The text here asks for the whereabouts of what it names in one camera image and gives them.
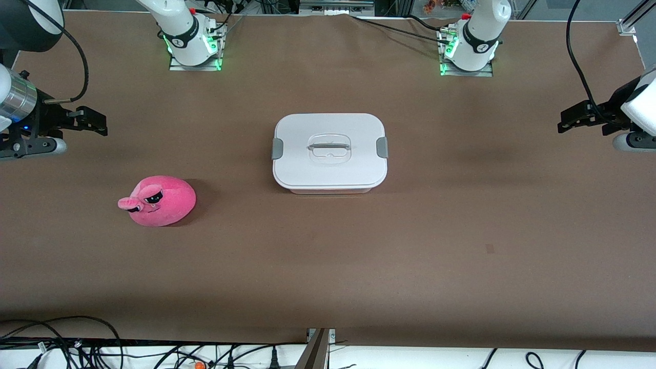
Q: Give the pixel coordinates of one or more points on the white box lid grey latches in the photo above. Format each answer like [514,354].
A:
[328,169]

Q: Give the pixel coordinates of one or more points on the small orange figure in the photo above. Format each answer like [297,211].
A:
[429,6]

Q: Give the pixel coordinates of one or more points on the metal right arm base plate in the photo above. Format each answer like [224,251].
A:
[177,66]

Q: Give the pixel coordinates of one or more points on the blue white ceramic object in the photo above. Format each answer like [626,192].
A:
[467,4]

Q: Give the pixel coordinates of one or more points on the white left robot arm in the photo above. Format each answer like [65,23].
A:
[479,31]

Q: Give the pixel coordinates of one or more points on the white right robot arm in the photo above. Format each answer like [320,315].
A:
[184,31]

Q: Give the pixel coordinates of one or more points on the white plastic box base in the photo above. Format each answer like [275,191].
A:
[330,190]

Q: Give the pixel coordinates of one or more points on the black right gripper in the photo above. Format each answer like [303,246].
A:
[49,118]

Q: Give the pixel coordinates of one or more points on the brown table cover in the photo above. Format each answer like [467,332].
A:
[461,230]

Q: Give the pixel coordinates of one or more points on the aluminium profile post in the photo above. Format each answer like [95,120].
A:
[315,353]

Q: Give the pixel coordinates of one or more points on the aluminium corner profile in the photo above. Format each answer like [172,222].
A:
[633,18]

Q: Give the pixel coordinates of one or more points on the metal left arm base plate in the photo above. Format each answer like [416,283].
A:
[482,73]

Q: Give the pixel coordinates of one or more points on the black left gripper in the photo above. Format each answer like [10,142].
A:
[611,107]

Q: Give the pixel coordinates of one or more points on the pink plush toy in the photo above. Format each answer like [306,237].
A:
[164,202]

